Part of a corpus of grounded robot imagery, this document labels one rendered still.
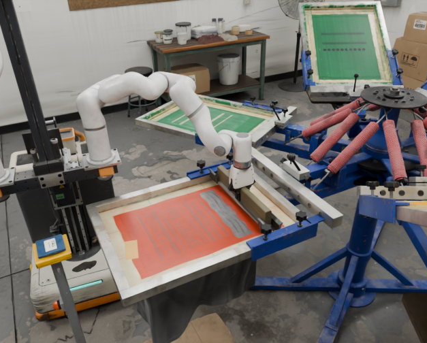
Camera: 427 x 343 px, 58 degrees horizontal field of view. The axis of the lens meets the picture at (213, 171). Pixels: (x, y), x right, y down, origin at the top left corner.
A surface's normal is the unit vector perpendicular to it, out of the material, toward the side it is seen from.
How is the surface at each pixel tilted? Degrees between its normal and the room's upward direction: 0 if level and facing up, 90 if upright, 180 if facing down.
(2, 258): 0
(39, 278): 0
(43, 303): 90
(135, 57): 90
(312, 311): 0
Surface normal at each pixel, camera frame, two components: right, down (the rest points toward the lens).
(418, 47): -0.92, 0.20
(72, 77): 0.45, 0.45
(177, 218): -0.03, -0.86
